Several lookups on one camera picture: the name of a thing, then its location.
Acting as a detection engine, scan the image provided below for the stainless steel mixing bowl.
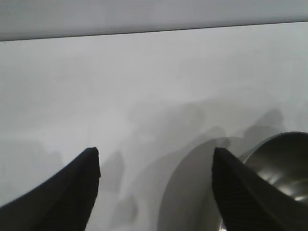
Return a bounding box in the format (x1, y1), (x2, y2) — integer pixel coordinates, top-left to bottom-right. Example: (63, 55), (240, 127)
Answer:
(156, 131), (308, 231)

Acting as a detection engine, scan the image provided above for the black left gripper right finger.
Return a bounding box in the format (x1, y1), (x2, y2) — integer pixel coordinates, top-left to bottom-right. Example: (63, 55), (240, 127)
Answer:
(211, 146), (308, 231)

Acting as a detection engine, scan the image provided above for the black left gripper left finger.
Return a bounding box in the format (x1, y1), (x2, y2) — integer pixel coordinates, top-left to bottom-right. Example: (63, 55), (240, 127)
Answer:
(0, 146), (102, 231)

